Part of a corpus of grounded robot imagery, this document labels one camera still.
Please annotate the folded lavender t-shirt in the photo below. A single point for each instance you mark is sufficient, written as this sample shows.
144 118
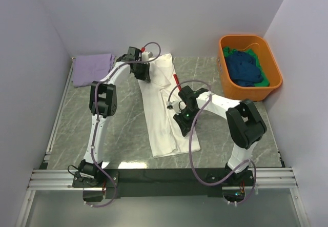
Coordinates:
90 68

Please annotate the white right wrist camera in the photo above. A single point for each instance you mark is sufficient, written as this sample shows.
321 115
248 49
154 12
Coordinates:
175 105

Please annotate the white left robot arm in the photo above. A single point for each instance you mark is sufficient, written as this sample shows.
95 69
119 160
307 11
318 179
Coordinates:
103 105

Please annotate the white t-shirt red print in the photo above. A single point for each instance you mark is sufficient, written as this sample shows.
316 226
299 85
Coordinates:
165 136

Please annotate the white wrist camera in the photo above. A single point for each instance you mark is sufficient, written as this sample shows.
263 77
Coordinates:
175 105
146 55

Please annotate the orange plastic bin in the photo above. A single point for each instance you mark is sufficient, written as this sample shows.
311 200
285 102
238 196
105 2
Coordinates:
266 60

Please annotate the aluminium extrusion rail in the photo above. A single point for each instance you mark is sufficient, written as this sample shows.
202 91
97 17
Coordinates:
61 180

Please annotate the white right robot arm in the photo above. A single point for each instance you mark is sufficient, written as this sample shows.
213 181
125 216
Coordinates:
245 124

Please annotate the blue t-shirt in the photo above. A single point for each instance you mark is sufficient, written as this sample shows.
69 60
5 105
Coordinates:
242 69

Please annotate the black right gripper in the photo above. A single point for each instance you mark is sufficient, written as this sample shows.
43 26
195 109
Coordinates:
184 125

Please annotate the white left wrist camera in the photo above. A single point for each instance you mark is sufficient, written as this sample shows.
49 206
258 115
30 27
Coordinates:
146 55

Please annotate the green t-shirt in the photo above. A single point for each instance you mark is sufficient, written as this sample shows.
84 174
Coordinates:
265 82

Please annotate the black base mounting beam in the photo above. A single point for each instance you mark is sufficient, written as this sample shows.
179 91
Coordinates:
121 183

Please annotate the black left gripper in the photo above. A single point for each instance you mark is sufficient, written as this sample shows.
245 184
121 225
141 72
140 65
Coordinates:
145 76

